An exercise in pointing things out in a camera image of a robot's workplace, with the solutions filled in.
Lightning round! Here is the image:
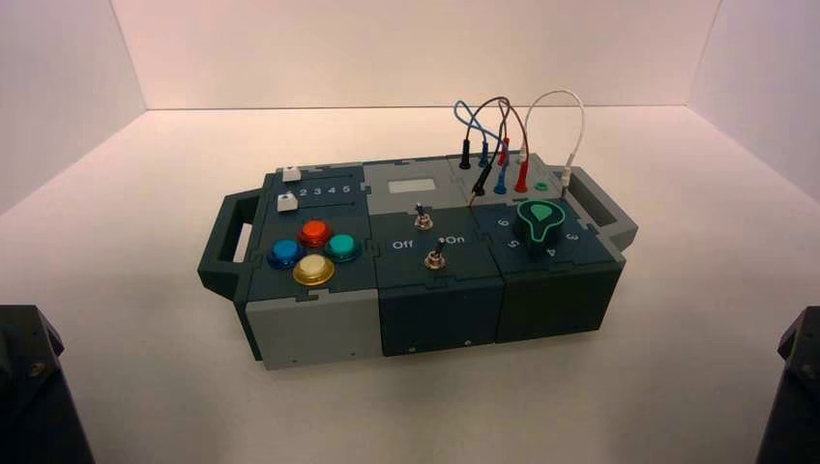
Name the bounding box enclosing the teal round push button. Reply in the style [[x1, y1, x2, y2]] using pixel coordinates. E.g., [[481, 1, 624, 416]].
[[324, 233, 363, 263]]

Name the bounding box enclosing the blue jumper cable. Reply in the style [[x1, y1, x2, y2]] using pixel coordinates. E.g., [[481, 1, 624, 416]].
[[453, 99, 511, 196]]

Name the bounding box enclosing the dark brown jumper cable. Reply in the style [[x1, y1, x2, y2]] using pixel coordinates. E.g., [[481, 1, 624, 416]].
[[469, 96, 513, 208]]

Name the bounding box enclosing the white jumper cable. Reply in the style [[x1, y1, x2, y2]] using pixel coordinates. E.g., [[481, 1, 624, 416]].
[[521, 89, 587, 196]]

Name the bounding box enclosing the blue round push button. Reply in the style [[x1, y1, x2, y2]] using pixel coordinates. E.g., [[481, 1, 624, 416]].
[[267, 240, 306, 271]]

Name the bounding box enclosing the yellow round push button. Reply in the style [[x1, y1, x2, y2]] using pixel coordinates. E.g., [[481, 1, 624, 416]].
[[292, 253, 337, 287]]

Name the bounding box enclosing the red round push button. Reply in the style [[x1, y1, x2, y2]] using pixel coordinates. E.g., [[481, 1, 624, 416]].
[[298, 219, 335, 249]]

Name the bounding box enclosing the green-rimmed pointer knob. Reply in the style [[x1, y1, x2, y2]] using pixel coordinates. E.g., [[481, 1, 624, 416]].
[[515, 198, 567, 261]]

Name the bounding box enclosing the red jumper cable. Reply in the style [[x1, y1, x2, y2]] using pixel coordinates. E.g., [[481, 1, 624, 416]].
[[498, 96, 532, 194]]

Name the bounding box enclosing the dark teal grey control box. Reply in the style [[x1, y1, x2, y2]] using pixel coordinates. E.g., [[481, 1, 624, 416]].
[[196, 153, 640, 371]]

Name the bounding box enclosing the grey display window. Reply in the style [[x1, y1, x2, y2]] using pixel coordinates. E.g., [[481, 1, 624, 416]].
[[389, 178, 438, 196]]

